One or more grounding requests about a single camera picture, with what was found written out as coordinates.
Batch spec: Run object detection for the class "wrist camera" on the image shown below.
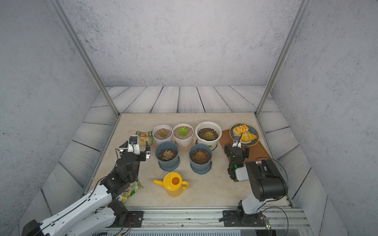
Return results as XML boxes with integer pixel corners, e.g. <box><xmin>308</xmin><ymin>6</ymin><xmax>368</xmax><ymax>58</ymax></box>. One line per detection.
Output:
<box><xmin>128</xmin><ymin>135</ymin><xmax>140</xmax><ymax>155</ymax></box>
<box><xmin>232</xmin><ymin>136</ymin><xmax>241</xmax><ymax>148</ymax></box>

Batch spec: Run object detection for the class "blue pot red succulent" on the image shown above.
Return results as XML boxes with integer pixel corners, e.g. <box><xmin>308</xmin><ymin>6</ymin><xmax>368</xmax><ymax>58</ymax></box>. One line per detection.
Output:
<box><xmin>189</xmin><ymin>144</ymin><xmax>212</xmax><ymax>175</ymax></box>

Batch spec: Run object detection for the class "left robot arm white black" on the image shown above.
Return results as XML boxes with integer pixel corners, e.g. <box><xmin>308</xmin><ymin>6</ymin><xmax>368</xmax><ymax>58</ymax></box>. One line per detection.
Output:
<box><xmin>22</xmin><ymin>135</ymin><xmax>151</xmax><ymax>236</ymax></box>

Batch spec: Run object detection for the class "brown tray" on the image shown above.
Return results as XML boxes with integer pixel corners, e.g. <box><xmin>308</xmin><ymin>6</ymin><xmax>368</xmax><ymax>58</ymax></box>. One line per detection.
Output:
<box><xmin>219</xmin><ymin>129</ymin><xmax>271</xmax><ymax>163</ymax></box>

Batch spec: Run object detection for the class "green yellow candy bag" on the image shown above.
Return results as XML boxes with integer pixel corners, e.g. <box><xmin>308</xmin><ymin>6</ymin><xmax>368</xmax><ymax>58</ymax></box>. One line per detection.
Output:
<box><xmin>117</xmin><ymin>181</ymin><xmax>143</xmax><ymax>203</ymax></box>

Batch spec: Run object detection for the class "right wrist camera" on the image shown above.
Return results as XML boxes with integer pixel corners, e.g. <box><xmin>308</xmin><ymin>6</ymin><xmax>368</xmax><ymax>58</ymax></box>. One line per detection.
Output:
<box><xmin>232</xmin><ymin>136</ymin><xmax>241</xmax><ymax>148</ymax></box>

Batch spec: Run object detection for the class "yellow bread roll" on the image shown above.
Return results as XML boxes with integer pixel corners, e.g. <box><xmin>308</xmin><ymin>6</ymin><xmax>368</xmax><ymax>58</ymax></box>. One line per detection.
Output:
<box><xmin>241</xmin><ymin>131</ymin><xmax>258</xmax><ymax>143</ymax></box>
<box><xmin>233</xmin><ymin>124</ymin><xmax>249</xmax><ymax>136</ymax></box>

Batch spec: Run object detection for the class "front aluminium rail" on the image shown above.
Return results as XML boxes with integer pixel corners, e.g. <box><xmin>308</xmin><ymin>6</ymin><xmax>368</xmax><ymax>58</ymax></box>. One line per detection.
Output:
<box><xmin>88</xmin><ymin>206</ymin><xmax>313</xmax><ymax>236</ymax></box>

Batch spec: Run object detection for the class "yellow bread roll upper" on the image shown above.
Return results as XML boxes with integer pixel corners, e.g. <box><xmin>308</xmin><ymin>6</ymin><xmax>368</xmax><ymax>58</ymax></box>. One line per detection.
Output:
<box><xmin>233</xmin><ymin>124</ymin><xmax>249</xmax><ymax>136</ymax></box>

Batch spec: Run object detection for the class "yellow watering can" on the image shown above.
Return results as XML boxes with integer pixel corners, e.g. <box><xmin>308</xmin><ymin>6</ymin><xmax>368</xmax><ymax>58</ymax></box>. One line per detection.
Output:
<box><xmin>153</xmin><ymin>172</ymin><xmax>190</xmax><ymax>198</ymax></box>

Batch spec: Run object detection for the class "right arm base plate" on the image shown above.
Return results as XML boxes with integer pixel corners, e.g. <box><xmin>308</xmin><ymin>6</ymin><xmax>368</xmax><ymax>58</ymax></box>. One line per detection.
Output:
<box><xmin>219</xmin><ymin>210</ymin><xmax>266</xmax><ymax>227</ymax></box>

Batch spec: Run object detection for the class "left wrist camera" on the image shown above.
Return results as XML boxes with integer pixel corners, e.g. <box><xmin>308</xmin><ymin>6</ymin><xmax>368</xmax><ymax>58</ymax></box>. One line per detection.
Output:
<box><xmin>128</xmin><ymin>135</ymin><xmax>140</xmax><ymax>155</ymax></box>

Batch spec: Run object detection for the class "yellow bread roll lower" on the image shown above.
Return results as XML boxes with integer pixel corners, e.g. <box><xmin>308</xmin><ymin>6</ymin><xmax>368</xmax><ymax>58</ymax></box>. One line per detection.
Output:
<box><xmin>241</xmin><ymin>131</ymin><xmax>258</xmax><ymax>143</ymax></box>

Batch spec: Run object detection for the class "aluminium frame post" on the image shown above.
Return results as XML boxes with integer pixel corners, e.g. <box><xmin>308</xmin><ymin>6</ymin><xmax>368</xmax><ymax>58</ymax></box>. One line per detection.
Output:
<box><xmin>255</xmin><ymin>0</ymin><xmax>310</xmax><ymax>118</ymax></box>
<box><xmin>48</xmin><ymin>0</ymin><xmax>120</xmax><ymax>118</ymax></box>

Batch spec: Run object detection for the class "white pot bright green succulent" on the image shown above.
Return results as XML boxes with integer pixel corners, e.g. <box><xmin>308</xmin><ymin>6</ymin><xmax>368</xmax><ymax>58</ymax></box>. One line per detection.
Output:
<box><xmin>173</xmin><ymin>124</ymin><xmax>194</xmax><ymax>148</ymax></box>

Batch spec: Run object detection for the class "blue patterned plate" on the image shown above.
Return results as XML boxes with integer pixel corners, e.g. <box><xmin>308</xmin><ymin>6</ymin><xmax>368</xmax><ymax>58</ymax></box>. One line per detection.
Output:
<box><xmin>229</xmin><ymin>123</ymin><xmax>260</xmax><ymax>147</ymax></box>

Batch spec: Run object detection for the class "left aluminium frame post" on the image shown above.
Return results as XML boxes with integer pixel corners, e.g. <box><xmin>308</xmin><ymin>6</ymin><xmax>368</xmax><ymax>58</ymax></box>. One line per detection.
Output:
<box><xmin>48</xmin><ymin>0</ymin><xmax>120</xmax><ymax>118</ymax></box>

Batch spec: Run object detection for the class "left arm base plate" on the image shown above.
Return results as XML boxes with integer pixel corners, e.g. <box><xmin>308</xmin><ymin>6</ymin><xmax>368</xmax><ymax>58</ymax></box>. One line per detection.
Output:
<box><xmin>117</xmin><ymin>210</ymin><xmax>144</xmax><ymax>228</ymax></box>

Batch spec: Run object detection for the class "green orange snack packet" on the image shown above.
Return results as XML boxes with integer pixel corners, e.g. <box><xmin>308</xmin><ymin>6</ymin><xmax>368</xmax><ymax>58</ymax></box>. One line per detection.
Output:
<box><xmin>135</xmin><ymin>131</ymin><xmax>154</xmax><ymax>146</ymax></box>

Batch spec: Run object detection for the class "large white round pot succulent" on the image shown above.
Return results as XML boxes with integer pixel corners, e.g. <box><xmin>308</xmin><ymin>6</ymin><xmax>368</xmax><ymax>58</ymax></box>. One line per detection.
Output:
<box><xmin>195</xmin><ymin>122</ymin><xmax>222</xmax><ymax>151</ymax></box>

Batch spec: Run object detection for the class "right aluminium frame post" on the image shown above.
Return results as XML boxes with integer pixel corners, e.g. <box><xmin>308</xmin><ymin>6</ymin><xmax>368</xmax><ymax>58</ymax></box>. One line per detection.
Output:
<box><xmin>255</xmin><ymin>0</ymin><xmax>310</xmax><ymax>118</ymax></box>

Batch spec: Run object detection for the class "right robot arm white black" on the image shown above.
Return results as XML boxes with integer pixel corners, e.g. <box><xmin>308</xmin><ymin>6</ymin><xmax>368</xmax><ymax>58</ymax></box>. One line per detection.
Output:
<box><xmin>221</xmin><ymin>143</ymin><xmax>288</xmax><ymax>226</ymax></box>

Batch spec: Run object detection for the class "small white pot pink-green succulent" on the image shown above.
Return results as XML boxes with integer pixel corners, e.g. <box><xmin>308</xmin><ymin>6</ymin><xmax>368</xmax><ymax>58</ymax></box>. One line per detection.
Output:
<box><xmin>152</xmin><ymin>124</ymin><xmax>173</xmax><ymax>146</ymax></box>

